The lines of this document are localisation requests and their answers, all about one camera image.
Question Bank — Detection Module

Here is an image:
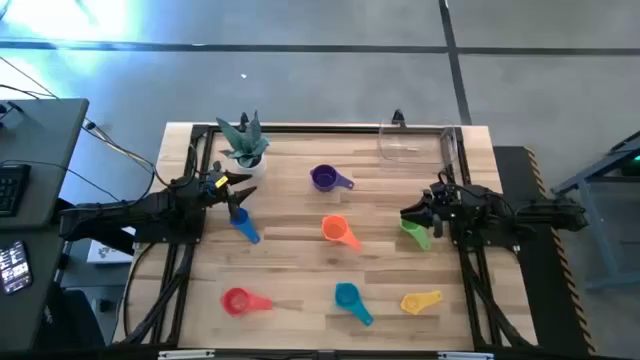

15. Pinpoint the green measuring cup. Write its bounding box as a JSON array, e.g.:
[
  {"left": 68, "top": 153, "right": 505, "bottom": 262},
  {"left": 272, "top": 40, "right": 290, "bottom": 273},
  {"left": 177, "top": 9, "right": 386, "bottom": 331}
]
[{"left": 399, "top": 218, "right": 432, "bottom": 252}]

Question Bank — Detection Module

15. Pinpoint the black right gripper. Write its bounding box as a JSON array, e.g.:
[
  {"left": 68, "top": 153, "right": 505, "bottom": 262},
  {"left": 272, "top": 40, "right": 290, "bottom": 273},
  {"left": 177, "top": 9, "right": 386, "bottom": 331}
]
[{"left": 399, "top": 182, "right": 462, "bottom": 228}]

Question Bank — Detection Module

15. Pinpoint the clear plastic basket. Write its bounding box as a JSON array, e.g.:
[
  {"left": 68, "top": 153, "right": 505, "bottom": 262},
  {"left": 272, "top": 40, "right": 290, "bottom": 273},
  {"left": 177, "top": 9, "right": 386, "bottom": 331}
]
[{"left": 378, "top": 118, "right": 459, "bottom": 166}]

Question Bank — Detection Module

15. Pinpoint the black keyboard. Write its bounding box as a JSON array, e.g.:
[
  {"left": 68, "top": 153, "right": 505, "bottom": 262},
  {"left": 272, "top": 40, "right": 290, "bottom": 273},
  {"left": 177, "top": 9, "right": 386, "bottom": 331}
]
[{"left": 0, "top": 163, "right": 31, "bottom": 218}]

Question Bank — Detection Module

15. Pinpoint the red measuring cup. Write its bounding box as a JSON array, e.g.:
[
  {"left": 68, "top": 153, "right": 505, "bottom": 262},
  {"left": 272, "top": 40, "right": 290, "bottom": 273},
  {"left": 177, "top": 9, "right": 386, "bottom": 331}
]
[{"left": 220, "top": 287, "right": 274, "bottom": 318}]

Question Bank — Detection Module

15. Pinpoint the thin black desk cable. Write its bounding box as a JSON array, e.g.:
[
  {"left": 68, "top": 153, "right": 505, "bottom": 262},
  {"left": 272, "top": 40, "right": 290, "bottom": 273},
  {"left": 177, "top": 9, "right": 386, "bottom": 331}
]
[{"left": 0, "top": 159, "right": 121, "bottom": 202}]

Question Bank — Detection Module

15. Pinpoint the purple measuring cup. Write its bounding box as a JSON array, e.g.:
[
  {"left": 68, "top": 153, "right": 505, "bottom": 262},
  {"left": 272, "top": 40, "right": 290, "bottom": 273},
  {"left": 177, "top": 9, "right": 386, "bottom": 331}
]
[{"left": 309, "top": 164, "right": 355, "bottom": 193}]

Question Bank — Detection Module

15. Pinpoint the yellow measuring cup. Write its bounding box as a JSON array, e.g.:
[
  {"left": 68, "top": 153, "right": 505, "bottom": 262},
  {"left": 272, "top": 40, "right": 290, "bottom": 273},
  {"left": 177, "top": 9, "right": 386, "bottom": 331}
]
[{"left": 400, "top": 290, "right": 444, "bottom": 316}]

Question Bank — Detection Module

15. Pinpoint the white plant pot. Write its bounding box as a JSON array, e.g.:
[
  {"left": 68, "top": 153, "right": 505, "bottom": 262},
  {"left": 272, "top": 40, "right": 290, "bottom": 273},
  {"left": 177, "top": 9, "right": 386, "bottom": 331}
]
[{"left": 233, "top": 153, "right": 268, "bottom": 176}]

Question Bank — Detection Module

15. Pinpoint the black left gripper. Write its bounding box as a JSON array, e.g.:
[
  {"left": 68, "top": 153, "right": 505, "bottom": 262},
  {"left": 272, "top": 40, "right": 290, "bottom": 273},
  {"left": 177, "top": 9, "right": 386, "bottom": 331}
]
[{"left": 199, "top": 168, "right": 259, "bottom": 207}]

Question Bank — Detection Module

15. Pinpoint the blue metal cart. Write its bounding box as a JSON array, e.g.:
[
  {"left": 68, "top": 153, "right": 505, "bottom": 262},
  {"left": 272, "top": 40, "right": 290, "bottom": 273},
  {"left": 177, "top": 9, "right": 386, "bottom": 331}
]
[{"left": 551, "top": 130, "right": 640, "bottom": 291}]

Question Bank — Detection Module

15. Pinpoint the black smartphone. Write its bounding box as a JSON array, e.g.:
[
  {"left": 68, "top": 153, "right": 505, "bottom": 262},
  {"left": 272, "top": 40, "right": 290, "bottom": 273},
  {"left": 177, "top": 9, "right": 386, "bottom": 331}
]
[{"left": 0, "top": 240, "right": 34, "bottom": 295}]

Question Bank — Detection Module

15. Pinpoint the black office chair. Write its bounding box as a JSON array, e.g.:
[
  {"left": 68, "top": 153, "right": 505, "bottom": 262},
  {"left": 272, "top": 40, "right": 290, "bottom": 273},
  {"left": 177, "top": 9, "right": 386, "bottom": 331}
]
[{"left": 42, "top": 287, "right": 109, "bottom": 351}]

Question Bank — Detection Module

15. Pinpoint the black hazard-striped floor mat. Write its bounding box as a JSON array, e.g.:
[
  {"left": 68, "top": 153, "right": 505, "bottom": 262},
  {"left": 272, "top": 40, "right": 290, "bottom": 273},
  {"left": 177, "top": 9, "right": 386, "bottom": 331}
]
[{"left": 492, "top": 145, "right": 596, "bottom": 356}]

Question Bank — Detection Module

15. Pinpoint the green succulent plant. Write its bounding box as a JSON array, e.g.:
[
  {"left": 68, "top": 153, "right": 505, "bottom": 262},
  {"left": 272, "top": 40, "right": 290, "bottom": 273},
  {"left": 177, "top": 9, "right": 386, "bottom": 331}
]
[{"left": 215, "top": 110, "right": 271, "bottom": 169}]

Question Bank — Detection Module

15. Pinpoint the teal measuring cup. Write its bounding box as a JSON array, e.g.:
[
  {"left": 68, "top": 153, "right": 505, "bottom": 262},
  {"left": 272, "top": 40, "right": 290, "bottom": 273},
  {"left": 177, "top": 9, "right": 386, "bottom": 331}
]
[{"left": 334, "top": 282, "right": 375, "bottom": 327}]

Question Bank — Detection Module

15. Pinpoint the blue measuring cup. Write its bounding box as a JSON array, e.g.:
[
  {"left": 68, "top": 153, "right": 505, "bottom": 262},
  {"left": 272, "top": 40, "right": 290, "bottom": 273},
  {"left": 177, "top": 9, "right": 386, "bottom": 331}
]
[{"left": 229, "top": 207, "right": 262, "bottom": 245}]

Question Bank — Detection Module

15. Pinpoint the black cable bundle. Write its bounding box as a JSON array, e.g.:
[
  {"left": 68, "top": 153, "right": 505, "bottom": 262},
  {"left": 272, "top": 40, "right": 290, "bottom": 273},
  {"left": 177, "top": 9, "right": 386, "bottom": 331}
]
[{"left": 82, "top": 117, "right": 174, "bottom": 189}]

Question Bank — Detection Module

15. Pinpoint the grey desk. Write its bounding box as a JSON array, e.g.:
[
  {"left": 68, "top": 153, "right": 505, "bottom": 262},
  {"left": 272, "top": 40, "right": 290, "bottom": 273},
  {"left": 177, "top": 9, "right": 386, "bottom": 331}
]
[{"left": 0, "top": 98, "right": 90, "bottom": 354}]

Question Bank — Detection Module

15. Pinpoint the white paper box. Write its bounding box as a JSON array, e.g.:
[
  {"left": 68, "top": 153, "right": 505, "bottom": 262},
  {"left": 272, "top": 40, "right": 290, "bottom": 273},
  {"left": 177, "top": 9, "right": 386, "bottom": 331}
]
[{"left": 87, "top": 227, "right": 136, "bottom": 265}]

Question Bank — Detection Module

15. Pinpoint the orange measuring cup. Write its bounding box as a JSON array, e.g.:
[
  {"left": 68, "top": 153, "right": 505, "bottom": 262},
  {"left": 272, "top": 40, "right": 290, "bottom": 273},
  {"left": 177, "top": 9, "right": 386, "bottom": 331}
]
[{"left": 321, "top": 215, "right": 362, "bottom": 251}]

